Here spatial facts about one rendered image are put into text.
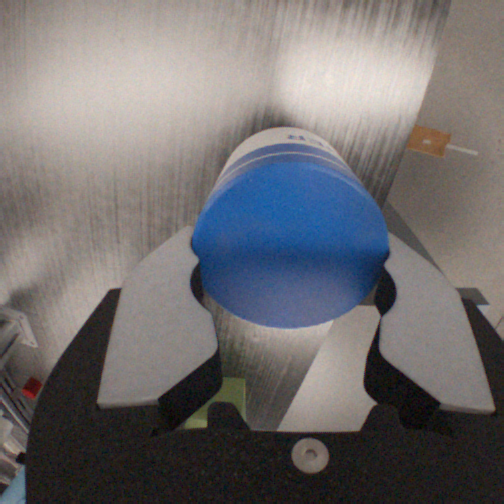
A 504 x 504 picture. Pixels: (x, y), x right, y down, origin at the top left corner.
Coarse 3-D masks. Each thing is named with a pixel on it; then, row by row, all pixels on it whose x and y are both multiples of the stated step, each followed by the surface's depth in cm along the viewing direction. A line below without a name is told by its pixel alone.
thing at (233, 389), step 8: (224, 384) 45; (232, 384) 45; (240, 384) 45; (224, 392) 43; (232, 392) 43; (240, 392) 43; (216, 400) 42; (224, 400) 42; (232, 400) 42; (240, 400) 42; (200, 408) 41; (240, 408) 41; (192, 416) 40; (200, 416) 40; (192, 424) 41; (200, 424) 40
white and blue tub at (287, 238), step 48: (288, 144) 11; (240, 192) 9; (288, 192) 9; (336, 192) 9; (192, 240) 10; (240, 240) 10; (288, 240) 10; (336, 240) 10; (384, 240) 10; (240, 288) 11; (288, 288) 11; (336, 288) 11
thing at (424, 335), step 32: (416, 256) 10; (384, 288) 9; (416, 288) 8; (448, 288) 8; (384, 320) 7; (416, 320) 7; (448, 320) 7; (384, 352) 6; (416, 352) 6; (448, 352) 6; (384, 384) 6; (416, 384) 6; (448, 384) 6; (480, 384) 5; (416, 416) 6
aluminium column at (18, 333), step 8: (0, 320) 42; (8, 320) 42; (16, 320) 43; (0, 328) 42; (8, 328) 41; (16, 328) 43; (0, 336) 39; (8, 336) 41; (16, 336) 43; (24, 336) 45; (0, 344) 39; (8, 344) 42; (16, 344) 43; (0, 352) 39; (8, 352) 41; (0, 360) 39; (0, 368) 39
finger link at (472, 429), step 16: (464, 304) 8; (480, 320) 7; (480, 336) 7; (496, 336) 7; (480, 352) 6; (496, 352) 6; (496, 368) 6; (496, 384) 5; (496, 400) 5; (448, 416) 5; (464, 416) 5; (480, 416) 5; (496, 416) 5; (448, 432) 5; (464, 432) 5; (480, 432) 5; (496, 432) 4; (480, 448) 4; (496, 448) 4
